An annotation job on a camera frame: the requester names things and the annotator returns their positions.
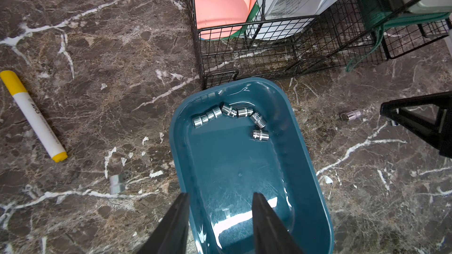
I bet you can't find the yellow white marker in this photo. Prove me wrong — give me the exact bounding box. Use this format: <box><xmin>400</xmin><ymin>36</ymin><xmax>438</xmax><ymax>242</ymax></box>
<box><xmin>1</xmin><ymin>71</ymin><xmax>68</xmax><ymax>163</ymax></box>

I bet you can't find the teal plastic storage box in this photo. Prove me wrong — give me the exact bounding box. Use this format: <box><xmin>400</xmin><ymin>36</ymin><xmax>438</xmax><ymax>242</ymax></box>
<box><xmin>169</xmin><ymin>78</ymin><xmax>334</xmax><ymax>254</ymax></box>

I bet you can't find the chrome socket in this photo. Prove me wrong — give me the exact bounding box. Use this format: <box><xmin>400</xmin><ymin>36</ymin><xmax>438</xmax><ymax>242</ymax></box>
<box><xmin>340</xmin><ymin>109</ymin><xmax>362</xmax><ymax>122</ymax></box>
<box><xmin>251</xmin><ymin>130</ymin><xmax>270</xmax><ymax>142</ymax></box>
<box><xmin>237</xmin><ymin>107</ymin><xmax>254</xmax><ymax>118</ymax></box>
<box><xmin>220</xmin><ymin>102</ymin><xmax>238</xmax><ymax>118</ymax></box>
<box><xmin>206</xmin><ymin>106</ymin><xmax>222</xmax><ymax>122</ymax></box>
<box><xmin>250</xmin><ymin>112</ymin><xmax>267</xmax><ymax>129</ymax></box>
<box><xmin>192</xmin><ymin>115</ymin><xmax>210</xmax><ymax>128</ymax></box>
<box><xmin>109</xmin><ymin>174</ymin><xmax>126</xmax><ymax>195</ymax></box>

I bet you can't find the chrome socket in box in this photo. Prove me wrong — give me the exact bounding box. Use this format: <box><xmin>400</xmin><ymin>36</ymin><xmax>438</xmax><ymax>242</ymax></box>
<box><xmin>206</xmin><ymin>106</ymin><xmax>222</xmax><ymax>122</ymax></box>
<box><xmin>250</xmin><ymin>112</ymin><xmax>267</xmax><ymax>129</ymax></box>
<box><xmin>251</xmin><ymin>130</ymin><xmax>270</xmax><ymax>142</ymax></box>
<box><xmin>237</xmin><ymin>107</ymin><xmax>254</xmax><ymax>118</ymax></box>
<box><xmin>220</xmin><ymin>102</ymin><xmax>238</xmax><ymax>118</ymax></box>
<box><xmin>192</xmin><ymin>115</ymin><xmax>210</xmax><ymax>128</ymax></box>

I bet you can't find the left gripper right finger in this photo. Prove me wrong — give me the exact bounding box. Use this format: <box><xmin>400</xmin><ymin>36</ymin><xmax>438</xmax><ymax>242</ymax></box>
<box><xmin>252</xmin><ymin>192</ymin><xmax>303</xmax><ymax>254</ymax></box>

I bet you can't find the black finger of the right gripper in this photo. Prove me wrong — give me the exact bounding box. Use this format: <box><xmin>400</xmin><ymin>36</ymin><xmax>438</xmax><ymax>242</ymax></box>
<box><xmin>380</xmin><ymin>91</ymin><xmax>452</xmax><ymax>158</ymax></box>

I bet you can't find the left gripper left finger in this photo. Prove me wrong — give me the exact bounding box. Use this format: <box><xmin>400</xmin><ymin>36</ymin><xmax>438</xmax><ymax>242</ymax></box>
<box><xmin>137</xmin><ymin>193</ymin><xmax>190</xmax><ymax>254</ymax></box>

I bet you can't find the black wire mesh organizer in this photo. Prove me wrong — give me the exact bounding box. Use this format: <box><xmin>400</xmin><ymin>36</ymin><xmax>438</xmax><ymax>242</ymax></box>
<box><xmin>181</xmin><ymin>0</ymin><xmax>452</xmax><ymax>91</ymax></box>

